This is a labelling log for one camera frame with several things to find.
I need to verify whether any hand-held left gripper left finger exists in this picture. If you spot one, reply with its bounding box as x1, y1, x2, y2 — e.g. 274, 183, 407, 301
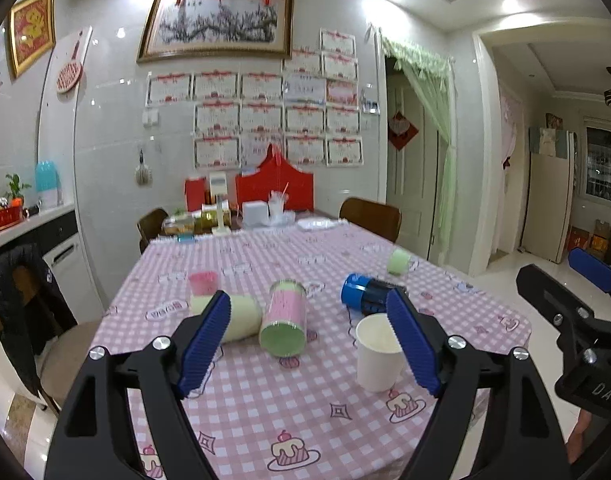
46, 289, 232, 480

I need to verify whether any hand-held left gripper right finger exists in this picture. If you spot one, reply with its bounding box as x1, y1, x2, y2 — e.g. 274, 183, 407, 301
385, 287, 571, 480

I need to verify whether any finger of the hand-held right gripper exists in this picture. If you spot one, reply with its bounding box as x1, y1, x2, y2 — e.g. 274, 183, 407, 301
568, 247, 611, 311
516, 264, 597, 356

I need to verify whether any white paper cup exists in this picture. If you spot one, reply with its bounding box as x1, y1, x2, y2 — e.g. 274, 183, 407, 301
355, 313, 405, 393

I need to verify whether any pale green cup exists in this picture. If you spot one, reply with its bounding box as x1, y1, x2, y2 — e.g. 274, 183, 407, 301
190, 292, 264, 345

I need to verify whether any pink cup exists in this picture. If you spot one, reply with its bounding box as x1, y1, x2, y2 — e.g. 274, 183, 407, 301
188, 270, 220, 297

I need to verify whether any person's right hand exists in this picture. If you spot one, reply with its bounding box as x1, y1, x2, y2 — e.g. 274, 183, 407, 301
565, 409, 594, 466

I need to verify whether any cardboard box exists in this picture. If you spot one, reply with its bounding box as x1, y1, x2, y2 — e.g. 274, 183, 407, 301
568, 225, 591, 254
590, 219, 611, 259

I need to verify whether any blue black bottle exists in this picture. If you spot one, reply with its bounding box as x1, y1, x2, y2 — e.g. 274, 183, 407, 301
340, 273, 409, 315

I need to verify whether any white refrigerator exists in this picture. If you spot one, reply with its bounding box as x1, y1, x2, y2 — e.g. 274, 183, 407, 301
518, 127, 577, 264

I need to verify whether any clear pink green tumbler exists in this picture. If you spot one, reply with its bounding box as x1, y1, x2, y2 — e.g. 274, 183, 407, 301
258, 280, 308, 358

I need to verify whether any green mug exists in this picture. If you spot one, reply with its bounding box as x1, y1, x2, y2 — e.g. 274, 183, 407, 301
387, 248, 417, 277

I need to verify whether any window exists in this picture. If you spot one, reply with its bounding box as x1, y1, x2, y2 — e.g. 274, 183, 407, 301
583, 117, 611, 207

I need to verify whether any pink checked tablecloth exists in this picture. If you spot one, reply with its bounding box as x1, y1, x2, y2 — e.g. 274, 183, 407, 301
88, 217, 533, 480

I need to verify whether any clear food container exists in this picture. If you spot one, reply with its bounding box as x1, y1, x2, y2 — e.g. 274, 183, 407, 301
163, 214, 196, 237

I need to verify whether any wooden chair with jacket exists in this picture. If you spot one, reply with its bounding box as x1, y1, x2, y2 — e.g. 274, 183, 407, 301
0, 265, 104, 413

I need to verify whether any white tissue box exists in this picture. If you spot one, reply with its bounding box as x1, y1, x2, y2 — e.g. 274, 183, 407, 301
242, 201, 270, 226

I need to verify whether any green door curtain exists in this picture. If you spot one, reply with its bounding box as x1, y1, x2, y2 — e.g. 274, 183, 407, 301
380, 35, 459, 267

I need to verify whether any white cabinet door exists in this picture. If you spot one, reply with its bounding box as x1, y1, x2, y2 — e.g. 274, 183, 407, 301
43, 232, 104, 322

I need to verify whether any small red box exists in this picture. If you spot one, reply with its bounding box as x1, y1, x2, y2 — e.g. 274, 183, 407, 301
184, 176, 210, 211

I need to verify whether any glass with straws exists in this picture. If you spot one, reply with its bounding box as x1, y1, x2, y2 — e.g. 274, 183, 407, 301
268, 183, 291, 222

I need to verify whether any pink curtain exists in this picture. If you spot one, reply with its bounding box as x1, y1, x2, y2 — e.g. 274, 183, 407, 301
499, 87, 519, 171

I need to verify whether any black jacket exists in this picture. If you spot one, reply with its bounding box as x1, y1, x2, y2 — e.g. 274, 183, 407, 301
0, 244, 79, 396

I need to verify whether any hanging brush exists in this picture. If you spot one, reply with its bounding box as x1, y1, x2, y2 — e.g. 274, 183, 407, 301
134, 149, 154, 187

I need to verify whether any dark kitchen counter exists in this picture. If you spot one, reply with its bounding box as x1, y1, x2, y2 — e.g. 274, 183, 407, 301
0, 202, 79, 257

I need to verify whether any red door ornament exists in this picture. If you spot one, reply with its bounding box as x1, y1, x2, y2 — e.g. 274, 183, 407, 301
388, 112, 419, 151

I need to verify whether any blue water jug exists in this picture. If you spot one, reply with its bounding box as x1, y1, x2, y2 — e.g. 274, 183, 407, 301
36, 161, 59, 208

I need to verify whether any red fruit basket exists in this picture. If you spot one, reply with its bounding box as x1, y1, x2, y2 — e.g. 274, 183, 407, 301
0, 201, 25, 235

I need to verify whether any potted plant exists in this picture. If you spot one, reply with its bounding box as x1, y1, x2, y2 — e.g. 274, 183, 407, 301
6, 174, 31, 207

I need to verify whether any framed ink painting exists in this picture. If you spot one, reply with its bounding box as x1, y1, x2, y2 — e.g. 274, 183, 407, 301
136, 0, 294, 64

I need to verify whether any framed red gold picture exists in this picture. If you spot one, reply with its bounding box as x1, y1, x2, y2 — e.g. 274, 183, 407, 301
4, 0, 56, 80

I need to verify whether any group of wall certificates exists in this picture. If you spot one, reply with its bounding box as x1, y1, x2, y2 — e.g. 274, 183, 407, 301
144, 27, 363, 170

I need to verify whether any round red wall ornament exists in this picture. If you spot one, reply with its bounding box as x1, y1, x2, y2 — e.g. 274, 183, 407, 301
56, 30, 85, 95

